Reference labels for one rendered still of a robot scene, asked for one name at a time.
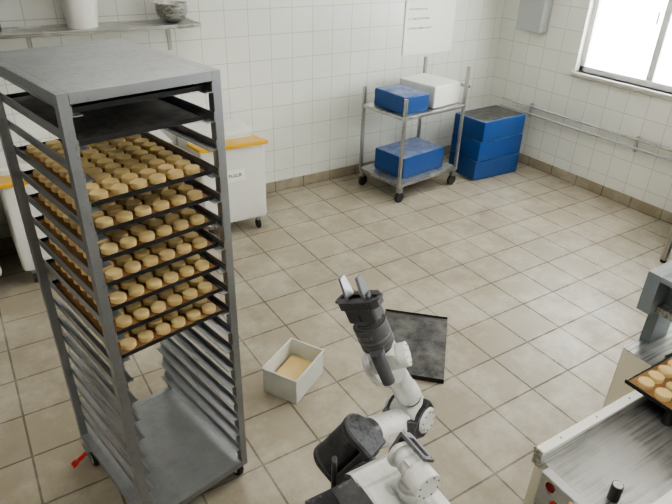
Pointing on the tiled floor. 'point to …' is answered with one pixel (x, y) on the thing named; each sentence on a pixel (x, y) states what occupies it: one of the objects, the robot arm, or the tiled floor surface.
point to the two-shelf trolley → (404, 141)
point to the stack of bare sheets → (421, 342)
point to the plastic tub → (293, 370)
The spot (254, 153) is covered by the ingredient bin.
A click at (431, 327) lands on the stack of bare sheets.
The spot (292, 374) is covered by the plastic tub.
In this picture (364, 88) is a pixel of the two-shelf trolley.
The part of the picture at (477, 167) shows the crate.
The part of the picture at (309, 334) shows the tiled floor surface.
